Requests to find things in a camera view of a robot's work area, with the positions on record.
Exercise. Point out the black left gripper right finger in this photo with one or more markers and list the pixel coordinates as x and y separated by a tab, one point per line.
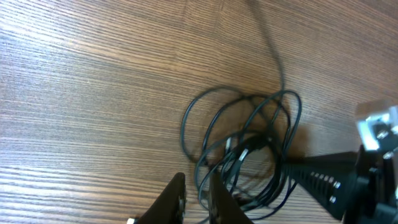
223	209

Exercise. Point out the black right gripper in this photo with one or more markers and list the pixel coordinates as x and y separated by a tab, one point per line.
368	196

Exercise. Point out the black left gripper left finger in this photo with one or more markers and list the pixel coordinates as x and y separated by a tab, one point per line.
169	207

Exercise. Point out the black USB cable silver plug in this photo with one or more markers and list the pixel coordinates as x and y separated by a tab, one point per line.
273	123

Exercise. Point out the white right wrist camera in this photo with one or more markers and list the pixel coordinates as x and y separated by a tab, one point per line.
376	122

